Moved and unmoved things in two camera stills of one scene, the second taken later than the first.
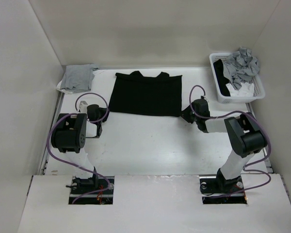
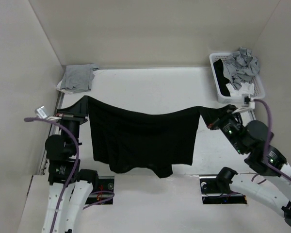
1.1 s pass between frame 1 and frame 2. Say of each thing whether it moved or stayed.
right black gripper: moved
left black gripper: moved
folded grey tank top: stayed
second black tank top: stayed
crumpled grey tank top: stayed
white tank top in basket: stayed
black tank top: moved
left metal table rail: stayed
